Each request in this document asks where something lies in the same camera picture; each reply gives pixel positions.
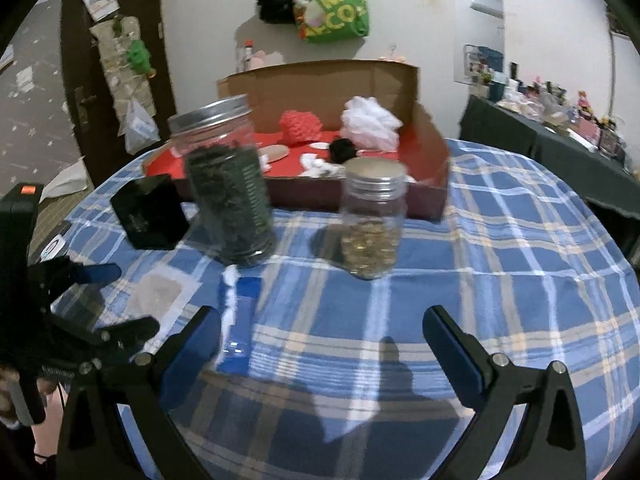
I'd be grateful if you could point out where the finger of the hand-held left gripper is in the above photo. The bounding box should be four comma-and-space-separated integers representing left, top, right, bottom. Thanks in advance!
75, 316, 161, 361
47, 255, 123, 291

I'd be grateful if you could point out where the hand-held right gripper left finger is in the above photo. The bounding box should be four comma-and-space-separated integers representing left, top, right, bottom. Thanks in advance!
57, 305, 223, 480

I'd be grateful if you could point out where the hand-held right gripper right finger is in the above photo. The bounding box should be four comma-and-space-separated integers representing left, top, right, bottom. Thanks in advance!
422, 305, 587, 480

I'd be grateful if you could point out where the brown round pad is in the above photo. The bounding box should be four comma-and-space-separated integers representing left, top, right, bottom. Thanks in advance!
257, 144, 292, 162

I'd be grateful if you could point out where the black pompom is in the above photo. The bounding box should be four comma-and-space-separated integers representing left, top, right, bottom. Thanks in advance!
327, 137, 358, 165

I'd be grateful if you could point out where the red-lined cardboard box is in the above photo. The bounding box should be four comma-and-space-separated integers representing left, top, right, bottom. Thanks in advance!
141, 60, 451, 223

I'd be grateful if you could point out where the person's left hand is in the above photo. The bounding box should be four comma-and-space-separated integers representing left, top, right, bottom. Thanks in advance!
0, 364, 58, 418

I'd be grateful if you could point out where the white round gadget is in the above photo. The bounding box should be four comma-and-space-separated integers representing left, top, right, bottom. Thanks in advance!
42, 234, 71, 261

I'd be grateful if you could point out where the blue sachet packet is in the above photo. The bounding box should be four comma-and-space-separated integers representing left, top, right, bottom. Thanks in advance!
216, 266, 262, 375

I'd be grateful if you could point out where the white paper sheet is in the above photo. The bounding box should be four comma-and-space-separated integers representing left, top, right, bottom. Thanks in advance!
39, 156, 93, 202

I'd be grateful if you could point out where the black box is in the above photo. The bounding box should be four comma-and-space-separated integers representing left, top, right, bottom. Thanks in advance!
109, 174, 191, 250

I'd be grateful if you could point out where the blue plaid tablecloth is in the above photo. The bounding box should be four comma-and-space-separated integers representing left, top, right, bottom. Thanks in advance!
50, 137, 640, 480

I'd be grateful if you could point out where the glass jar with yellow contents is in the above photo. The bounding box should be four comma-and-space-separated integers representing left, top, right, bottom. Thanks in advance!
340, 156, 407, 281

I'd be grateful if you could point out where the glass jar with dark contents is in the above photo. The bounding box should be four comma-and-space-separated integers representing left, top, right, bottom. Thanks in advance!
167, 94, 277, 267

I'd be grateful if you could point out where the clear plastic bag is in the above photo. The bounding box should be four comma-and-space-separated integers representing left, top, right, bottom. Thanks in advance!
123, 97, 161, 155

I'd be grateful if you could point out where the beige hanging paper strip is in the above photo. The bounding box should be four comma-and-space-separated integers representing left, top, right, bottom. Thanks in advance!
90, 15, 153, 126

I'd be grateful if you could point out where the dark brown door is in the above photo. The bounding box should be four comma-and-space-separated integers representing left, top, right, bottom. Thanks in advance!
60, 0, 178, 186

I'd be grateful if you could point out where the green plush toy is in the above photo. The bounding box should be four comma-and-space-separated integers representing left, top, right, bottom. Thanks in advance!
125, 40, 153, 75

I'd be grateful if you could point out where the table with dark cloth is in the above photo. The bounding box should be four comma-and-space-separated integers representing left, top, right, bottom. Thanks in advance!
459, 95, 640, 221

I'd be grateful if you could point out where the white mesh bath puff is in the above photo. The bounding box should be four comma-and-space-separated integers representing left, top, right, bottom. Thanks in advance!
341, 96, 403, 153

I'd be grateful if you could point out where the red knitted ball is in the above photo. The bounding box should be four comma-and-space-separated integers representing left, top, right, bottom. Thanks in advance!
278, 109, 322, 147

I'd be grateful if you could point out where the photo on door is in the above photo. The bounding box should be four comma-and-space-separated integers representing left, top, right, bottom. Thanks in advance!
81, 0, 120, 22

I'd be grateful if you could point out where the pink pig plush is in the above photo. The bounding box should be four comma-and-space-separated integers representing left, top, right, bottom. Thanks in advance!
247, 50, 283, 72

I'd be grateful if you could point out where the cluster of cosmetic bottles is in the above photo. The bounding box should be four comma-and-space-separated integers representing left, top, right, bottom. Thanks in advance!
470, 62, 640, 181

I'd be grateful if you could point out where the green tote bag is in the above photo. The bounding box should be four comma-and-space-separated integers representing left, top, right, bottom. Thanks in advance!
296, 0, 372, 43

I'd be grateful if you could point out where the door handle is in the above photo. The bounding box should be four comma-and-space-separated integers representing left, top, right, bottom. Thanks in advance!
72, 86, 98, 128

